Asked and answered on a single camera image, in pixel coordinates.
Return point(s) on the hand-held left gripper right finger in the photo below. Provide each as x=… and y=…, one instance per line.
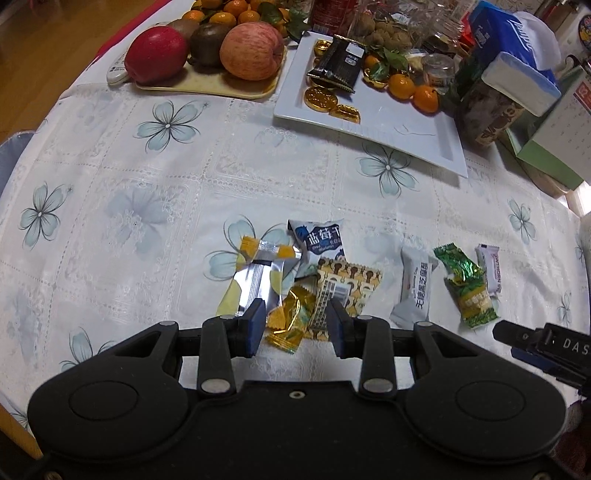
x=336, y=332

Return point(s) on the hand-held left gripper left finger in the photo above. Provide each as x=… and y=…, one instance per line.
x=256, y=327

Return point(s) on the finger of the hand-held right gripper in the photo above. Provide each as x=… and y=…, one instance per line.
x=512, y=334

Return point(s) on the gold yellow candy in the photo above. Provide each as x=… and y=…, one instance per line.
x=291, y=318

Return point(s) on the green foil candy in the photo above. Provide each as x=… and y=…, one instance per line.
x=475, y=300

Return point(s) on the tan patterned snack packet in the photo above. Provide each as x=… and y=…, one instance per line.
x=344, y=281

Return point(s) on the silver yellow snack packet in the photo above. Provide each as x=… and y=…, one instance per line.
x=258, y=277

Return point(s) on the pink white candy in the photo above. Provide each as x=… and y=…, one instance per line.
x=489, y=267

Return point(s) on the blue white snack packet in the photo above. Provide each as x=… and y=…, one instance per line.
x=321, y=244

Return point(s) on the white floral lace tablecloth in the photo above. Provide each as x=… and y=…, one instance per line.
x=138, y=207

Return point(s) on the green desk calendar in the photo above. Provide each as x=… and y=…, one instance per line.
x=549, y=157

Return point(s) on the white rectangular plate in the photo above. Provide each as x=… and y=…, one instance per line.
x=392, y=124

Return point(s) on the printed snack jar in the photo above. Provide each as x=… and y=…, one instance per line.
x=485, y=115

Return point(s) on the gold foil chocolate coin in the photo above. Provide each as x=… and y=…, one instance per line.
x=321, y=98

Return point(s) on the beige fruit tray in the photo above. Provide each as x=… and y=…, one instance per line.
x=207, y=86

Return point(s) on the leafy tangerine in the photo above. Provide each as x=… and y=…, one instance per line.
x=425, y=99
x=400, y=86

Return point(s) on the black snack packet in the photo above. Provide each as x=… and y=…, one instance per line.
x=339, y=62

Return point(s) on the small glass jar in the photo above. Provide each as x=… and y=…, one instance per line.
x=438, y=69

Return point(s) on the pink yellow apple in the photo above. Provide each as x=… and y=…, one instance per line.
x=251, y=50

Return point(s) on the brown kiwi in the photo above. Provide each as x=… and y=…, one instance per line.
x=182, y=27
x=207, y=44

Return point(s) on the red apple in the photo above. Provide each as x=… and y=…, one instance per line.
x=154, y=55

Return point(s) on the white remote control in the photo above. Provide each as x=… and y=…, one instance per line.
x=117, y=71

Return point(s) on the blue tissue pack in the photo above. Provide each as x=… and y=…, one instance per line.
x=498, y=27

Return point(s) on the clear bag of longans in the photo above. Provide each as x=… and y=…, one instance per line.
x=383, y=27

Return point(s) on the pile of tangerines with leaves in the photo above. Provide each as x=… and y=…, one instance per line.
x=240, y=9

